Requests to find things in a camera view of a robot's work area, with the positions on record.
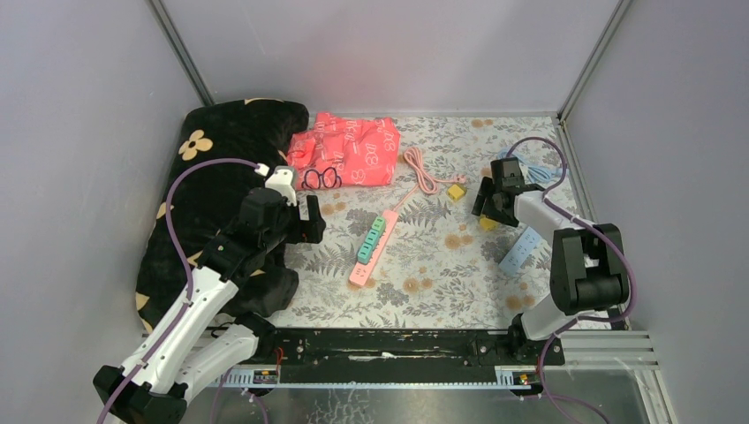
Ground light blue power cable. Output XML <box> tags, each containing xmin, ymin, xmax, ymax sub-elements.
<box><xmin>496</xmin><ymin>148</ymin><xmax>570</xmax><ymax>186</ymax></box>

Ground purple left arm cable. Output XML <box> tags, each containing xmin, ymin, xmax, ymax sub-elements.
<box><xmin>96</xmin><ymin>157</ymin><xmax>270</xmax><ymax>424</ymax></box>

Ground blue-teal USB charger plug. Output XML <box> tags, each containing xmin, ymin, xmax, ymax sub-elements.
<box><xmin>357</xmin><ymin>240</ymin><xmax>377</xmax><ymax>265</ymax></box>

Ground pink patterned cloth bag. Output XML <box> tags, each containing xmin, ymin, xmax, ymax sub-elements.
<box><xmin>286</xmin><ymin>112</ymin><xmax>401</xmax><ymax>189</ymax></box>

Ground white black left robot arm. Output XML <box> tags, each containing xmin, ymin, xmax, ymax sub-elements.
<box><xmin>93</xmin><ymin>188</ymin><xmax>326</xmax><ymax>423</ymax></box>

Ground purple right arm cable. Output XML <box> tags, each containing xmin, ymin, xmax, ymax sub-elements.
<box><xmin>505</xmin><ymin>136</ymin><xmax>639</xmax><ymax>424</ymax></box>

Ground yellow charger plug near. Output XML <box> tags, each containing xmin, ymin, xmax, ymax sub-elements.
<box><xmin>479</xmin><ymin>216</ymin><xmax>499</xmax><ymax>231</ymax></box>

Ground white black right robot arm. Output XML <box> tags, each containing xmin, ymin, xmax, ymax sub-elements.
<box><xmin>472</xmin><ymin>157</ymin><xmax>631</xmax><ymax>364</ymax></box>

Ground light blue power strip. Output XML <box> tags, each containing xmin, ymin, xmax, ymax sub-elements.
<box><xmin>499</xmin><ymin>226</ymin><xmax>541</xmax><ymax>276</ymax></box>

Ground floral patterned table mat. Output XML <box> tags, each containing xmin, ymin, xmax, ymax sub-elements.
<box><xmin>271</xmin><ymin>117</ymin><xmax>559</xmax><ymax>329</ymax></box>

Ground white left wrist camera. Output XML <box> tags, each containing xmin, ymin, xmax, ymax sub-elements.
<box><xmin>264</xmin><ymin>166</ymin><xmax>299</xmax><ymax>207</ymax></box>

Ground teal USB charger plug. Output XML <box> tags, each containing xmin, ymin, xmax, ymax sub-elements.
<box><xmin>365</xmin><ymin>229</ymin><xmax>382</xmax><ymax>245</ymax></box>

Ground black eyeglasses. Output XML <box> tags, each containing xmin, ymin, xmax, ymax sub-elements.
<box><xmin>300</xmin><ymin>167</ymin><xmax>343</xmax><ymax>190</ymax></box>

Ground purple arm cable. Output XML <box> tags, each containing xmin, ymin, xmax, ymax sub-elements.
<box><xmin>96</xmin><ymin>157</ymin><xmax>270</xmax><ymax>424</ymax></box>
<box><xmin>505</xmin><ymin>136</ymin><xmax>639</xmax><ymax>424</ymax></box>

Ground yellow USB charger plug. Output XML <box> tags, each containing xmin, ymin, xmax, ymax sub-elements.
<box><xmin>446</xmin><ymin>184</ymin><xmax>467</xmax><ymax>201</ymax></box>

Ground pink power strip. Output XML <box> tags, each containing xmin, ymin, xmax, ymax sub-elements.
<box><xmin>348</xmin><ymin>210</ymin><xmax>399</xmax><ymax>286</ymax></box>

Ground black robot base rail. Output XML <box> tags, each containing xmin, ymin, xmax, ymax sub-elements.
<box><xmin>241</xmin><ymin>328</ymin><xmax>546</xmax><ymax>367</ymax></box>

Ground pink power strip cable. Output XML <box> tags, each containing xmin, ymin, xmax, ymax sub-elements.
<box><xmin>391</xmin><ymin>147</ymin><xmax>469</xmax><ymax>215</ymax></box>

